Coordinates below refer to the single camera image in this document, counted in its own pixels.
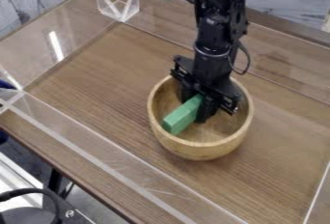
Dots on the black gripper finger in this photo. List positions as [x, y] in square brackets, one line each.
[207, 109]
[189, 90]

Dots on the black table leg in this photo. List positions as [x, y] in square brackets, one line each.
[55, 181]

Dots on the blue object at left edge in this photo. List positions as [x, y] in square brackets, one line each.
[5, 85]

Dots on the green rectangular block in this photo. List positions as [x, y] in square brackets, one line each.
[181, 116]

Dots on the grey metal base plate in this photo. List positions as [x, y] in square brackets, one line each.
[44, 215]

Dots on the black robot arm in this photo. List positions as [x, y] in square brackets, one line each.
[222, 25]

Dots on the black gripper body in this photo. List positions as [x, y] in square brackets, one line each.
[210, 70]

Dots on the clear acrylic corner bracket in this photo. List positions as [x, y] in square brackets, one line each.
[119, 10]

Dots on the brown wooden bowl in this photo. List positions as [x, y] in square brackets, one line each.
[202, 141]

